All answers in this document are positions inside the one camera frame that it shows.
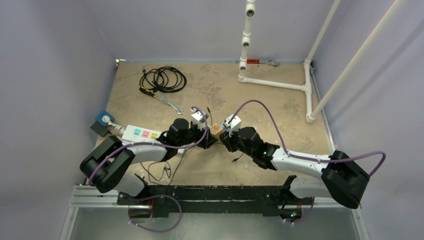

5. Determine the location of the purple camera cable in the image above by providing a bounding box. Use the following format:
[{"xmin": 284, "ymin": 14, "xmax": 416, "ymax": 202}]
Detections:
[
  {"xmin": 87, "ymin": 106, "xmax": 210, "ymax": 187},
  {"xmin": 228, "ymin": 99, "xmax": 387, "ymax": 178}
]

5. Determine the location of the red handled adjustable wrench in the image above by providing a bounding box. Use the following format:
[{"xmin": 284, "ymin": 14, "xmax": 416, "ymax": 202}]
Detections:
[{"xmin": 246, "ymin": 58, "xmax": 280, "ymax": 67}]

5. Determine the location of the blue wall socket box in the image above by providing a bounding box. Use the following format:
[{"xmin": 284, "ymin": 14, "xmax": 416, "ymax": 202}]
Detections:
[{"xmin": 95, "ymin": 110, "xmax": 115, "ymax": 127}]

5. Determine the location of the white PVC pipe frame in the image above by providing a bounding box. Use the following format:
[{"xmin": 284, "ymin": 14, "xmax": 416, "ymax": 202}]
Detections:
[{"xmin": 237, "ymin": 0, "xmax": 407, "ymax": 124}]

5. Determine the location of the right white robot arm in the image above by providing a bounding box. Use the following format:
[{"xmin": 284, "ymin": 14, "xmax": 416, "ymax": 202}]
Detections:
[{"xmin": 219, "ymin": 127, "xmax": 370, "ymax": 209}]

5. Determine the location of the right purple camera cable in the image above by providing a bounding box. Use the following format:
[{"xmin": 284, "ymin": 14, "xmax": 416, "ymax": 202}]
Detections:
[{"xmin": 228, "ymin": 99, "xmax": 387, "ymax": 178}]

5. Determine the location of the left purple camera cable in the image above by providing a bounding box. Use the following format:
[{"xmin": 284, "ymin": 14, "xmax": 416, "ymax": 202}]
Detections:
[{"xmin": 87, "ymin": 106, "xmax": 210, "ymax": 187}]

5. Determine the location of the beige dragon cube socket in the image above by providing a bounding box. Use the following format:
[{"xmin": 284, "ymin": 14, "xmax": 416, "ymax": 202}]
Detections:
[{"xmin": 209, "ymin": 123, "xmax": 225, "ymax": 139}]

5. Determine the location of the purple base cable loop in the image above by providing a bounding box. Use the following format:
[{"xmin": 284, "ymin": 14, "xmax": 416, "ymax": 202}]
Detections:
[{"xmin": 127, "ymin": 193, "xmax": 183, "ymax": 233}]

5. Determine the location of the silver open-end wrench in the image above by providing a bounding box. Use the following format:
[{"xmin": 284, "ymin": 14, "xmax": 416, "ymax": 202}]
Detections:
[{"xmin": 155, "ymin": 94, "xmax": 184, "ymax": 115}]

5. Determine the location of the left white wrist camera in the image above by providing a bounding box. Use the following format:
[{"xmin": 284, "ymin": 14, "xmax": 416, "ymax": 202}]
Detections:
[{"xmin": 191, "ymin": 108, "xmax": 209, "ymax": 131}]

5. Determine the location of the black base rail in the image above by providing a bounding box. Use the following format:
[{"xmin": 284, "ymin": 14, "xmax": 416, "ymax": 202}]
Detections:
[{"xmin": 117, "ymin": 185, "xmax": 312, "ymax": 218}]

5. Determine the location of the coiled black cable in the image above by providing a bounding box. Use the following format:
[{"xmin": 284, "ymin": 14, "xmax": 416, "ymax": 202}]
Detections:
[{"xmin": 139, "ymin": 66, "xmax": 188, "ymax": 94}]

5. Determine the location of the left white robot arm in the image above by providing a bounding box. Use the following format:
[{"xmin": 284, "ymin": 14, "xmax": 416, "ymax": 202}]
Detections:
[{"xmin": 79, "ymin": 118, "xmax": 217, "ymax": 205}]

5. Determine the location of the white coiled strip cord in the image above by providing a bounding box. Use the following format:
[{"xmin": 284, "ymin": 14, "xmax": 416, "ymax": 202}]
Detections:
[{"xmin": 105, "ymin": 116, "xmax": 127, "ymax": 133}]

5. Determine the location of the yellow handled screwdriver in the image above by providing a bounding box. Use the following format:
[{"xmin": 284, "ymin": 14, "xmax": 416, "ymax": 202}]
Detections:
[{"xmin": 139, "ymin": 86, "xmax": 157, "ymax": 98}]

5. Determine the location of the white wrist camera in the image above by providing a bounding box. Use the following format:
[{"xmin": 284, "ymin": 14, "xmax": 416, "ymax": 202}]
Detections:
[
  {"xmin": 223, "ymin": 114, "xmax": 242, "ymax": 135},
  {"xmin": 191, "ymin": 108, "xmax": 209, "ymax": 131}
]

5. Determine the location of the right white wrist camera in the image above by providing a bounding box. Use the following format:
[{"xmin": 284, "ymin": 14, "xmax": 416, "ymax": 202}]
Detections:
[{"xmin": 223, "ymin": 114, "xmax": 242, "ymax": 135}]

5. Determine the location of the white colourful power strip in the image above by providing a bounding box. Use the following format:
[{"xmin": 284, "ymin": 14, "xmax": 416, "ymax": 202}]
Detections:
[{"xmin": 121, "ymin": 125, "xmax": 167, "ymax": 158}]

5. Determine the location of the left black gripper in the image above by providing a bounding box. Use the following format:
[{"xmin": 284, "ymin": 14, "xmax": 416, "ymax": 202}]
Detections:
[{"xmin": 176, "ymin": 121, "xmax": 217, "ymax": 149}]

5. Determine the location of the blue plug adapter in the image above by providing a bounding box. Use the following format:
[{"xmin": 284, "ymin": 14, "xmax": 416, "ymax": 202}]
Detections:
[{"xmin": 220, "ymin": 123, "xmax": 229, "ymax": 132}]

